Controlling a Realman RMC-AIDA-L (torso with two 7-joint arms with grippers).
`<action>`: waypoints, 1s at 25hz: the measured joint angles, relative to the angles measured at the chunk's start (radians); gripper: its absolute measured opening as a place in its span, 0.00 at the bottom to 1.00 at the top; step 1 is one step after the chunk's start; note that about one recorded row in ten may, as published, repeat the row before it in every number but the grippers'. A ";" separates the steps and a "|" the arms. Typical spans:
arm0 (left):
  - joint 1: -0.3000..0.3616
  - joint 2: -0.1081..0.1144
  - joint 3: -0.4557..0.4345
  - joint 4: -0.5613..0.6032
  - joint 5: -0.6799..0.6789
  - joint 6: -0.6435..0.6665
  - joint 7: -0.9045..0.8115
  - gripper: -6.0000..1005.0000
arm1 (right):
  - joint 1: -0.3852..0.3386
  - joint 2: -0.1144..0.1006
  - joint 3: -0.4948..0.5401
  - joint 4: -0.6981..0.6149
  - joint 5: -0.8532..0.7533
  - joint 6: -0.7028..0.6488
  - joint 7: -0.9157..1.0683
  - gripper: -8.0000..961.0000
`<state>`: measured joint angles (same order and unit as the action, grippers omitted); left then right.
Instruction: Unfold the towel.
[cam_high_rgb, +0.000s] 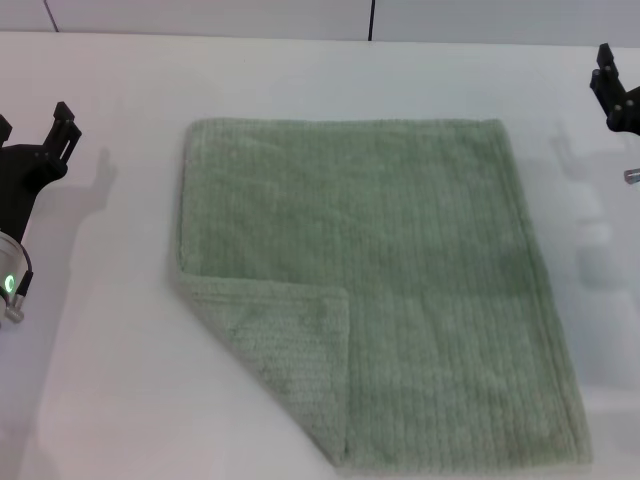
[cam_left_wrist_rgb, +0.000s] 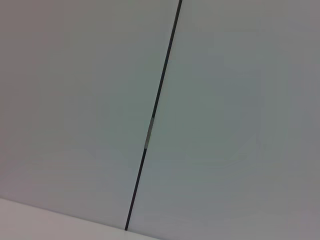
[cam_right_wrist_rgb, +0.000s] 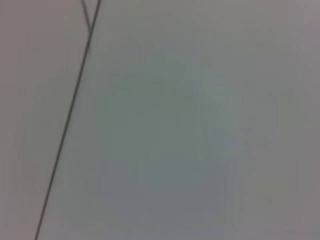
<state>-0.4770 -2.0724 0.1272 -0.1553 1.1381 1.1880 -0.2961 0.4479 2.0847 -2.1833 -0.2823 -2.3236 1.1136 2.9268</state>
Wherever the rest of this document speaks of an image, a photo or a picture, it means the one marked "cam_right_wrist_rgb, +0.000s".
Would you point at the thin dark panel seam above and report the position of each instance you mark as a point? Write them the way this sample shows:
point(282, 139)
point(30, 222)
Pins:
point(67, 125)

